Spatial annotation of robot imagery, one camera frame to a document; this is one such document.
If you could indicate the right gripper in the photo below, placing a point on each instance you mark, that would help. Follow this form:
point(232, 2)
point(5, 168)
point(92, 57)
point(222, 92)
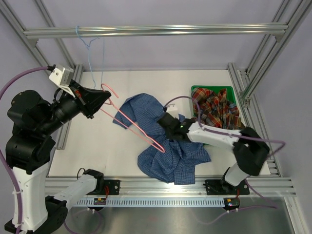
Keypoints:
point(168, 134)

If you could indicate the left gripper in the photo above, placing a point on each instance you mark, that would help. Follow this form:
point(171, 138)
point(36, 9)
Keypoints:
point(94, 99)

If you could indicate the blue checked shirt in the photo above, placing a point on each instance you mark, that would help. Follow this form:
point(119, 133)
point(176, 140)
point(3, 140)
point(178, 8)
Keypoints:
point(175, 165)

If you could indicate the brown red plaid shirt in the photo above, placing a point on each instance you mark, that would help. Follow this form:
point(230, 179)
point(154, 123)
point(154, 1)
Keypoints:
point(217, 107)

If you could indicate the light blue wire hanger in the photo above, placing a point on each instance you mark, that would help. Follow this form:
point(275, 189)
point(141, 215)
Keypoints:
point(88, 46)

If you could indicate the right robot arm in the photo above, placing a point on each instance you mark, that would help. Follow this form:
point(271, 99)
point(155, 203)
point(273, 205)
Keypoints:
point(248, 148)

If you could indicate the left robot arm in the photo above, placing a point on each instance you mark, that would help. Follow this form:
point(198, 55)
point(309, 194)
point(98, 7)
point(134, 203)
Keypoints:
point(28, 156)

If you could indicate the green plastic tray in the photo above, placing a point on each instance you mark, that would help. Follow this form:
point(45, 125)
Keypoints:
point(207, 89)

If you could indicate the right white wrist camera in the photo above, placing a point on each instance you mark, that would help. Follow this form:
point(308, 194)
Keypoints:
point(172, 109)

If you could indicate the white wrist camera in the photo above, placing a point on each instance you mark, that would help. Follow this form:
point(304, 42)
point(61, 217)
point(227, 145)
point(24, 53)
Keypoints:
point(172, 109)
point(61, 76)

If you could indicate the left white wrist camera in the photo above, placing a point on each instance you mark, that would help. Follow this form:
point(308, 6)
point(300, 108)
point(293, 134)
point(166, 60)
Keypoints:
point(61, 76)

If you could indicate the front aluminium rail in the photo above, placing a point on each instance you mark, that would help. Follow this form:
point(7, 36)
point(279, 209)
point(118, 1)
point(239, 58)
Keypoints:
point(148, 187)

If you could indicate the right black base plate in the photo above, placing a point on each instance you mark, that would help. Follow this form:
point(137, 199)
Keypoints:
point(220, 187)

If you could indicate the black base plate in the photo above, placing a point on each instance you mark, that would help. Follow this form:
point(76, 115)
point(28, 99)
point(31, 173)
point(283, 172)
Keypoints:
point(111, 187)
point(220, 187)

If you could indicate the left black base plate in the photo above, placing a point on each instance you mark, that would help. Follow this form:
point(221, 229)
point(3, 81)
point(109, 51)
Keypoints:
point(111, 187)

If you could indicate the white slotted cable duct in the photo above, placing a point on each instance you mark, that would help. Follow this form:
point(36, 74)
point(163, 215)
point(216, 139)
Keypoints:
point(151, 202)

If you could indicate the aluminium frame top rail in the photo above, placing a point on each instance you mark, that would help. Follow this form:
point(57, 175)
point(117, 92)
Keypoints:
point(165, 30)

